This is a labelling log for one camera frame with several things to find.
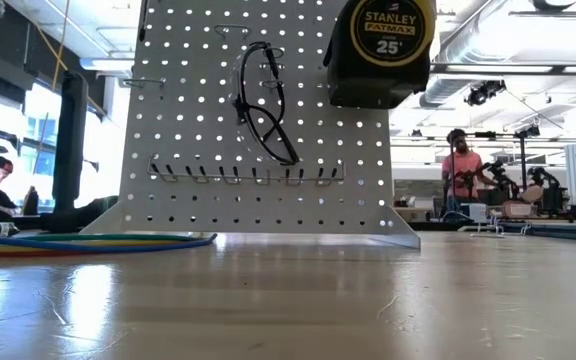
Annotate white ceiling light tube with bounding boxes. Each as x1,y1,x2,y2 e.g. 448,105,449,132
78,55,137,71

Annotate white perforated peg board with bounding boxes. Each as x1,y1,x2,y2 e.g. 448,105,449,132
80,0,422,250

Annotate black ceiling camera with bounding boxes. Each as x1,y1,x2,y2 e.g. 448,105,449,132
464,79,508,107

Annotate multi-prong wire hook rack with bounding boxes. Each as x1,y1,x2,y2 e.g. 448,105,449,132
146,154,345,187

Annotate clear black-framed safety glasses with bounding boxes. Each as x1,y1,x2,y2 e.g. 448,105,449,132
230,41,301,166

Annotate coloured wire bundle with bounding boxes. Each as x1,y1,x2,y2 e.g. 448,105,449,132
0,222,218,259

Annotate background black robot arms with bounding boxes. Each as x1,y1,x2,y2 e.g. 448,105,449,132
455,159,569,216

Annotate black camera stand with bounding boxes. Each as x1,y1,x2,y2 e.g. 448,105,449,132
512,123,543,204

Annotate yellow black tape measure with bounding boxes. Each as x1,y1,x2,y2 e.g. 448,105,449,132
322,0,438,94

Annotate dark bottle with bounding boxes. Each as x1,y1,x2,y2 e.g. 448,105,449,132
21,185,40,217

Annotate black upright post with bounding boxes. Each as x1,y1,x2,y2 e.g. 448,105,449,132
51,69,90,221

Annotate black plastic bin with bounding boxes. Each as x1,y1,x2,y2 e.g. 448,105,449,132
327,74,432,110

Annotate double ring wire holder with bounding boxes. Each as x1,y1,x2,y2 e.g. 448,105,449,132
260,47,287,91

